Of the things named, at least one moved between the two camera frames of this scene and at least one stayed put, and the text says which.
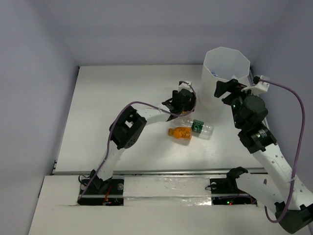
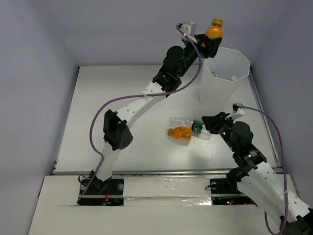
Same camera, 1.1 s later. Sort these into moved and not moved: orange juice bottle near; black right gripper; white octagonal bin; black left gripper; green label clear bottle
Moved: black right gripper; black left gripper
Not moved: orange juice bottle near; white octagonal bin; green label clear bottle
